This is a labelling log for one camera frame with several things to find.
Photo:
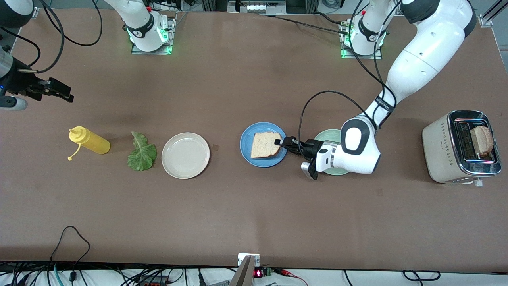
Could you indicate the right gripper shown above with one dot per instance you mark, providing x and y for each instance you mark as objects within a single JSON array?
[{"x": 19, "y": 81}]

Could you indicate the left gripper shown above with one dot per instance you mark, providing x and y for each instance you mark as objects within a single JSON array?
[{"x": 309, "y": 148}]

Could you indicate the toasted bread slice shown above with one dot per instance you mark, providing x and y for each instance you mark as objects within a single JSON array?
[
  {"x": 483, "y": 139},
  {"x": 264, "y": 145}
]

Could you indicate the yellow mustard squeeze bottle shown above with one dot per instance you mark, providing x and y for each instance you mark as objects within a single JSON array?
[{"x": 93, "y": 143}]

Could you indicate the green lettuce leaf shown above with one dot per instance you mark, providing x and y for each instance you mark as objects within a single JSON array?
[{"x": 141, "y": 157}]

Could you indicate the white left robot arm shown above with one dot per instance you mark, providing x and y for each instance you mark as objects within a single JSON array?
[{"x": 420, "y": 67}]

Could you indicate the mint green plate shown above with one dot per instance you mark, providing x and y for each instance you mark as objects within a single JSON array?
[{"x": 329, "y": 135}]

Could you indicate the blue plate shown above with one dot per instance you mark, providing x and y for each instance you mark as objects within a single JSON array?
[{"x": 245, "y": 145}]

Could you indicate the beige plate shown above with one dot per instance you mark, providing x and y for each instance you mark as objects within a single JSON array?
[{"x": 185, "y": 155}]

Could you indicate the circuit board with red display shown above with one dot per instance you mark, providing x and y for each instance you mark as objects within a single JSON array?
[{"x": 258, "y": 273}]

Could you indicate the grey power strip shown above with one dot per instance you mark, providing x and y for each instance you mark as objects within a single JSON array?
[{"x": 256, "y": 7}]

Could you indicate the cream and chrome toaster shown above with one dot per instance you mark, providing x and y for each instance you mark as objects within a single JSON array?
[{"x": 438, "y": 151}]

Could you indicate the aluminium frame profile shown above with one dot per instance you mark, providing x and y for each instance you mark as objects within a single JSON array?
[
  {"x": 35, "y": 14},
  {"x": 485, "y": 20}
]

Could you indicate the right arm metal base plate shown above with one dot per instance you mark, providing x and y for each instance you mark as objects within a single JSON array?
[{"x": 152, "y": 53}]

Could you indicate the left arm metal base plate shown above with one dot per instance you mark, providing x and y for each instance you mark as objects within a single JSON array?
[{"x": 359, "y": 57}]

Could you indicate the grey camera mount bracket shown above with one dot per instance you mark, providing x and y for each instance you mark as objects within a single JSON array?
[{"x": 246, "y": 274}]

